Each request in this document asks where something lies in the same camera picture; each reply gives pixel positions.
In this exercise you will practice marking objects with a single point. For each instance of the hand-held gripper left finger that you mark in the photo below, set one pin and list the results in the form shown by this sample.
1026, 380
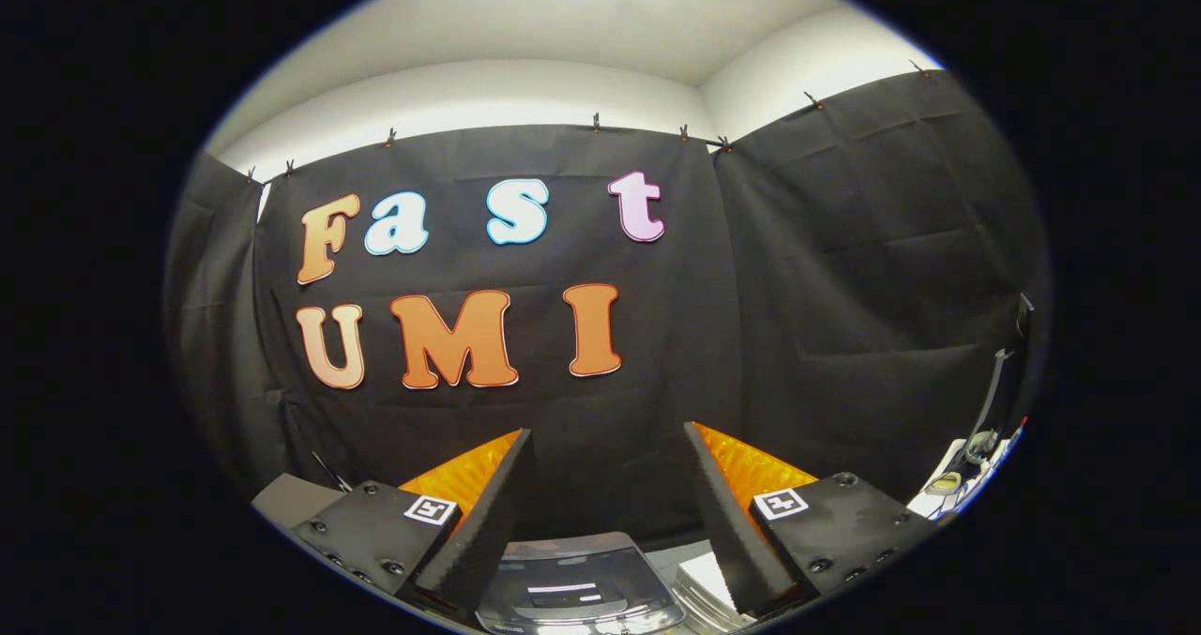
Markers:
483, 532

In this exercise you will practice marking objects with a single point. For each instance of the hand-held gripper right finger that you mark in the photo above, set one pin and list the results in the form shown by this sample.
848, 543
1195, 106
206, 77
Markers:
737, 532

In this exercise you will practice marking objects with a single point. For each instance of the grey washing machine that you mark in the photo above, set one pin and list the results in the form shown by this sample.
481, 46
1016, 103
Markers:
582, 607

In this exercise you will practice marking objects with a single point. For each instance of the white flat board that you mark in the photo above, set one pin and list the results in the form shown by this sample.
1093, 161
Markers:
704, 574

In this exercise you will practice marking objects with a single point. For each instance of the grey flat mat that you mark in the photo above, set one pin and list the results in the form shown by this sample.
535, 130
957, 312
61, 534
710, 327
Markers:
286, 499

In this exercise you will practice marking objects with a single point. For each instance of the black backdrop cloth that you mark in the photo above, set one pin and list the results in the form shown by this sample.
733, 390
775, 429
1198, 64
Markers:
826, 288

